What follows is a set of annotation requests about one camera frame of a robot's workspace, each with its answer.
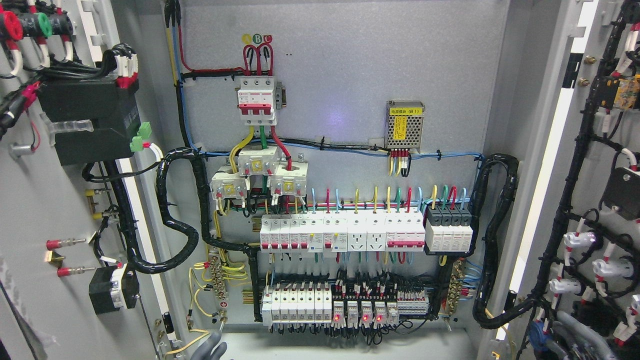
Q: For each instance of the white socket breaker row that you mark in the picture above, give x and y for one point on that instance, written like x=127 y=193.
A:
x=342 y=232

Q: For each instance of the black digital power meter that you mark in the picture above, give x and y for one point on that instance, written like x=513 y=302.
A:
x=98 y=120

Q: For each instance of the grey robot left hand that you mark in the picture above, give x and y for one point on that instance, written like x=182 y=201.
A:
x=213 y=348

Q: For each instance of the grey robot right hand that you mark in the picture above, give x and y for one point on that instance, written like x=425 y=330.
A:
x=571 y=340

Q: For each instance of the brass ground bus bar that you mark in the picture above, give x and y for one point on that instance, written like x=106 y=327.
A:
x=218 y=281

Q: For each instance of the red white main breaker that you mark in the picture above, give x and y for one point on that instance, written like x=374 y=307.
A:
x=259 y=100

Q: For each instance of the white current transformers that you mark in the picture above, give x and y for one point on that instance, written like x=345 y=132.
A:
x=255 y=163

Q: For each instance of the perforated metal power supply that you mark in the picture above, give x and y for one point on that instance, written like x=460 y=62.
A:
x=404 y=124

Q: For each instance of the black surge protector block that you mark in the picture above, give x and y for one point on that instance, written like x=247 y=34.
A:
x=447 y=230

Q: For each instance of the grey cabinet door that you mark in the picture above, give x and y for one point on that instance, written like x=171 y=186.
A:
x=44 y=316
x=560 y=229

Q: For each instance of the relay terminal row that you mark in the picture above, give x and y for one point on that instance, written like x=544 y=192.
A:
x=343 y=306

